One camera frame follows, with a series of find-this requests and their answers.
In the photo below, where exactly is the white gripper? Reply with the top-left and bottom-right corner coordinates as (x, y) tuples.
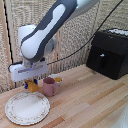
(8, 58), (50, 91)

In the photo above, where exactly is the yellow block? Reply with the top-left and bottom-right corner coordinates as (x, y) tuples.
(27, 81), (41, 94)

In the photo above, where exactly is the white floral rim plate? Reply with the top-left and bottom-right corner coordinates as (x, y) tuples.
(4, 90), (51, 126)

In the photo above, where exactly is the white object atop black box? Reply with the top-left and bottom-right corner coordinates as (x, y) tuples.
(108, 28), (128, 37)

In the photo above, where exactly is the pink cup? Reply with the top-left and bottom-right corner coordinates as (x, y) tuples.
(42, 77), (60, 97)

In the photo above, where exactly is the small bowl with yellow food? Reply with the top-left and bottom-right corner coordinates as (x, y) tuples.
(51, 74), (64, 87)

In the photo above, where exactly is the black box appliance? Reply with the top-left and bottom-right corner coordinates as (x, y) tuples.
(85, 29), (128, 81)

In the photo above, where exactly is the wooden frame post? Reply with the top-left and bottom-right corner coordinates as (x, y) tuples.
(0, 0), (16, 90)

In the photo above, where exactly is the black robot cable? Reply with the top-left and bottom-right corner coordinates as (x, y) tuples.
(46, 0), (125, 66)

